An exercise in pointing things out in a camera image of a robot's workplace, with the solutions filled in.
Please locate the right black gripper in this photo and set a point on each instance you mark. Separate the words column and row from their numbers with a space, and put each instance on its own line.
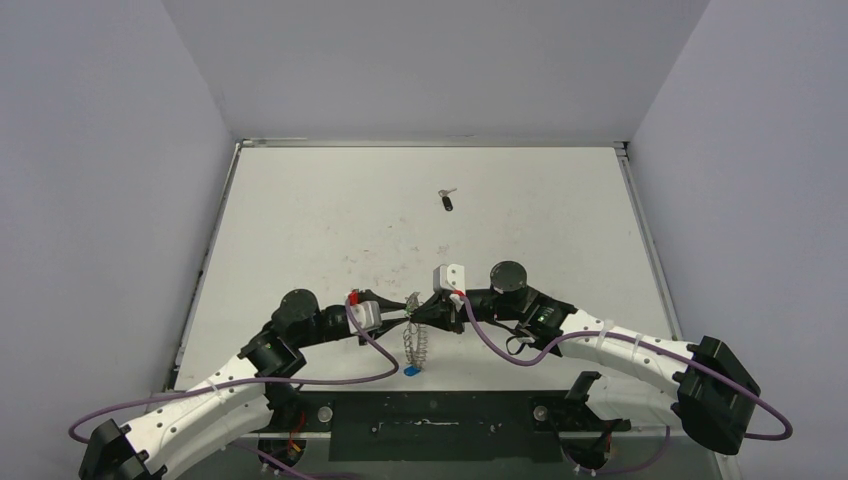
column 448, row 311

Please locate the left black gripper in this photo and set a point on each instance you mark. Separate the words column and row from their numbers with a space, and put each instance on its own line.
column 328, row 323

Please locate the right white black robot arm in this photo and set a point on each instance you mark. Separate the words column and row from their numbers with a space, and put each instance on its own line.
column 701, row 388

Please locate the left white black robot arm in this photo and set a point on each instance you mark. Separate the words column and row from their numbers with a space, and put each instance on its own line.
column 244, row 395

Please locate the far key with black tag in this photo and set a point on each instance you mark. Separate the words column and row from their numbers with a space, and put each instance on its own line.
column 446, row 201

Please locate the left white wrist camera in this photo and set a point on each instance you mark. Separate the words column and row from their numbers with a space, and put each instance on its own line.
column 362, row 315

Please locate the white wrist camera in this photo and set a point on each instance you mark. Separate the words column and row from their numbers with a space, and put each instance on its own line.
column 449, row 281
column 362, row 315

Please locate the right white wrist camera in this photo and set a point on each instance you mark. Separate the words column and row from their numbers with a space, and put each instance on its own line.
column 449, row 281

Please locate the aluminium frame rail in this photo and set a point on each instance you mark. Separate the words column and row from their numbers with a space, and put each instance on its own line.
column 703, row 415

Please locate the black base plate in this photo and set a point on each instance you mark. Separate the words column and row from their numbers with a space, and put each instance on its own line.
column 438, row 426

